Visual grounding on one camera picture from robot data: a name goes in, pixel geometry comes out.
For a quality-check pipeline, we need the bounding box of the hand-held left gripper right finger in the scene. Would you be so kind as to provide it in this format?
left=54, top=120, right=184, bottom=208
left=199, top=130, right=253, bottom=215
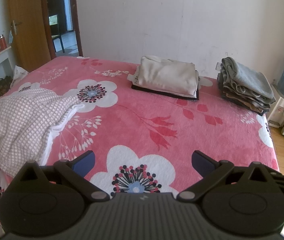
left=177, top=150, right=270, bottom=202

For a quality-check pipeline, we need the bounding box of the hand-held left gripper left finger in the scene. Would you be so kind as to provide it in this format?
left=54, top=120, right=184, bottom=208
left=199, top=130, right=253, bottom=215
left=19, top=150, right=109, bottom=202

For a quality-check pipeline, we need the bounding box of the beige zip jacket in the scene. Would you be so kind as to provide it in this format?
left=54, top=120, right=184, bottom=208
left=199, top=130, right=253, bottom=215
left=134, top=56, right=199, bottom=96

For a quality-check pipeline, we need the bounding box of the stack of folded clothes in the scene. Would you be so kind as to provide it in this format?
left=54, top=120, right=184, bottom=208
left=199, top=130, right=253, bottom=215
left=217, top=57, right=277, bottom=116

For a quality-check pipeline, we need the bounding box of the white water dispenser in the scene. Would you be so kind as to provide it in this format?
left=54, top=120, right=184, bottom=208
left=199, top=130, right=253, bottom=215
left=267, top=85, right=284, bottom=128

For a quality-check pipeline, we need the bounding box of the pink floral blanket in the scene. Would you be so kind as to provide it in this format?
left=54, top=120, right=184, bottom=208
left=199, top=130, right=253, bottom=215
left=0, top=56, right=280, bottom=233

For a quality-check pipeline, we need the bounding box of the white folded cloth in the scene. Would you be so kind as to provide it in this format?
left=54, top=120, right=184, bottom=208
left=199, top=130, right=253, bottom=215
left=128, top=74, right=202, bottom=99

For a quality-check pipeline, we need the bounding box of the beige checked cloth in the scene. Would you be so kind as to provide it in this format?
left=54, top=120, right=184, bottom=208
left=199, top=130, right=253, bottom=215
left=0, top=87, right=85, bottom=178

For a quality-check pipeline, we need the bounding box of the dark folded cloth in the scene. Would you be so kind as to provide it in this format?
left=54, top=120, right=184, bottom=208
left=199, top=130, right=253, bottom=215
left=131, top=84, right=200, bottom=102

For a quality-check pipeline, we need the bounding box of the white printed pillow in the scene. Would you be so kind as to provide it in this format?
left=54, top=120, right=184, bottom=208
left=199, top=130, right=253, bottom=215
left=10, top=65, right=30, bottom=88

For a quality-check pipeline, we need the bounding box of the wooden door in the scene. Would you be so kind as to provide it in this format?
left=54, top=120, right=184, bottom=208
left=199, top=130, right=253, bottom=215
left=7, top=0, right=57, bottom=72

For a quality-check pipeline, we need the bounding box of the brown door frame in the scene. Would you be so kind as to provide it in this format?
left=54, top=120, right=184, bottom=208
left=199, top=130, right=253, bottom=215
left=40, top=0, right=84, bottom=58

